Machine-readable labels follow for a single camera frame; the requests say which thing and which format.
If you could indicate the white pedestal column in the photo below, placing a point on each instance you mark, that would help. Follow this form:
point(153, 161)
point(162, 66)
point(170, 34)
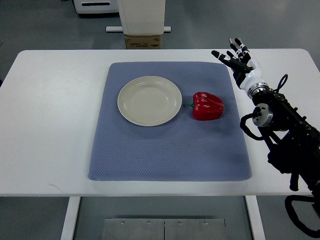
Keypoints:
point(141, 18)

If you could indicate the right white table leg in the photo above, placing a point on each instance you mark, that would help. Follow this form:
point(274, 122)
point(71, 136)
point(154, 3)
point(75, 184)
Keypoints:
point(255, 220)

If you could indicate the metal floor plate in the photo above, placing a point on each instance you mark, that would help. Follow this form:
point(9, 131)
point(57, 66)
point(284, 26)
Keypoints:
point(163, 229)

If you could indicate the small grey floor plate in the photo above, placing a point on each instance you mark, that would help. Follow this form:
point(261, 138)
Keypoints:
point(232, 41)

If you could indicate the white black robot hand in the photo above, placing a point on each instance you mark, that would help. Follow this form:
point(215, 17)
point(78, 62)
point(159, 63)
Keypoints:
point(244, 65)

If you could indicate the blue textured mat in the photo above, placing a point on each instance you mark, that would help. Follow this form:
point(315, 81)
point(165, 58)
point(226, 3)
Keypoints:
point(183, 149)

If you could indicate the cream round plate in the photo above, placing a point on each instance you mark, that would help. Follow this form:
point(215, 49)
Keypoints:
point(149, 101)

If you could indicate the cardboard box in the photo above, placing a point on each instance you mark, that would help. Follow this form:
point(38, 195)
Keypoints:
point(142, 42)

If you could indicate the white table leg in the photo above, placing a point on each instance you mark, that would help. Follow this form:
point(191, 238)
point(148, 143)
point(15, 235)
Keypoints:
point(70, 219)
point(255, 220)

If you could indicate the white machine with slot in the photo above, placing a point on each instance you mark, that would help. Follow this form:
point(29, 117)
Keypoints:
point(95, 6)

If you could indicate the left white table leg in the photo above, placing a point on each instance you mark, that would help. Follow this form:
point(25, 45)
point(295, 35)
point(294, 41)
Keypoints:
point(70, 219)

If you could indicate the red bell pepper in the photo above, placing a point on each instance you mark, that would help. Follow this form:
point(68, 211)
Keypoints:
point(206, 106)

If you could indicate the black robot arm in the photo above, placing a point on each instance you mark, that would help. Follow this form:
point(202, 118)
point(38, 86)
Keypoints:
point(294, 145)

